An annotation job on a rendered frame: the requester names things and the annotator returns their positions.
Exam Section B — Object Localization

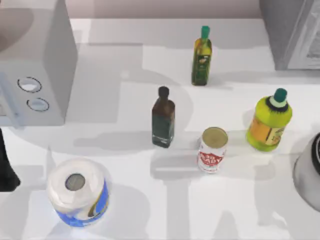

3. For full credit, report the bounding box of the yellow-green juice bottle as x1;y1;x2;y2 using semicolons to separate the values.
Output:
245;87;293;152

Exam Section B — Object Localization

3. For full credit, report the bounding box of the pale microwave oven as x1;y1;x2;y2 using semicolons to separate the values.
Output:
0;0;78;129

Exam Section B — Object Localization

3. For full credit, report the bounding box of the dark brown glass bottle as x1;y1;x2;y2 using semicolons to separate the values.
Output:
151;86;176;149

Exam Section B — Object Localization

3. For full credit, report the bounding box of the white paper towel roll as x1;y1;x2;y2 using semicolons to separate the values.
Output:
46;157;110;228

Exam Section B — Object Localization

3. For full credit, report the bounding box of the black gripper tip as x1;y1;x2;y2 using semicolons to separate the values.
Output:
0;127;22;193

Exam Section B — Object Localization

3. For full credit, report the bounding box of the green olive oil bottle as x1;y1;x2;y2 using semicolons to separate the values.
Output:
191;25;213;87

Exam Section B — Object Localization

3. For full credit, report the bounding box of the large microwave knob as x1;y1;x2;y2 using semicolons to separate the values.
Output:
17;76;43;94

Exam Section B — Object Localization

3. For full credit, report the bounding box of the small microwave knob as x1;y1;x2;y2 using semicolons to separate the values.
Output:
26;97;50;113

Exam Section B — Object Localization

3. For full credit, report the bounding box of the red and white can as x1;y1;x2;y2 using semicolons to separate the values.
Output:
197;126;229;174

